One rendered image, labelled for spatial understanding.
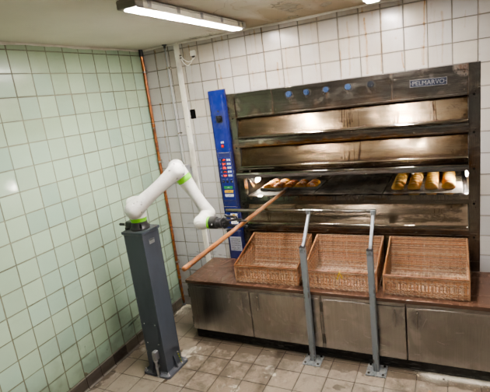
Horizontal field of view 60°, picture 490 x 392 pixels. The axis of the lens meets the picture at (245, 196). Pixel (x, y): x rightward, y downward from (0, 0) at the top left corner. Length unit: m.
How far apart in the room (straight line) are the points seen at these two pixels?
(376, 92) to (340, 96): 0.27
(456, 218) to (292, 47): 1.80
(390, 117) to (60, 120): 2.45
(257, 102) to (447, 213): 1.74
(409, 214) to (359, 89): 1.04
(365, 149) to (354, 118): 0.26
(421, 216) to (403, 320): 0.81
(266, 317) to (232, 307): 0.31
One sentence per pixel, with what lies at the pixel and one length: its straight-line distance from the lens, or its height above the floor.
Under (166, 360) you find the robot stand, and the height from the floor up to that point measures 0.14.
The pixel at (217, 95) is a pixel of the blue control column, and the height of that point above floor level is 2.11.
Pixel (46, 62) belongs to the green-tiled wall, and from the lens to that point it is 3.46.
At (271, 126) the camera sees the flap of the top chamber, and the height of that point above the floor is 1.79.
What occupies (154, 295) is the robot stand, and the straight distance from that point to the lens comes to 3.36.
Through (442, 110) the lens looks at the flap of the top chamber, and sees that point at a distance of 3.36.
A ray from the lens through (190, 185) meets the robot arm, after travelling 3.17.
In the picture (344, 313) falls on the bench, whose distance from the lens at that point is 3.33.
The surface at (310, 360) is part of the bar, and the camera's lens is 3.57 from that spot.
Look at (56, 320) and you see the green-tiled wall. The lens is 3.47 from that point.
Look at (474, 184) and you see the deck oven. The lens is 3.45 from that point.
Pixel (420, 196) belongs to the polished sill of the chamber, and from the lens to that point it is 3.47.
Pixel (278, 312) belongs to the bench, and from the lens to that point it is 3.51.
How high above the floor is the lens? 2.07
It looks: 13 degrees down
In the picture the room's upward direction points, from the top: 7 degrees counter-clockwise
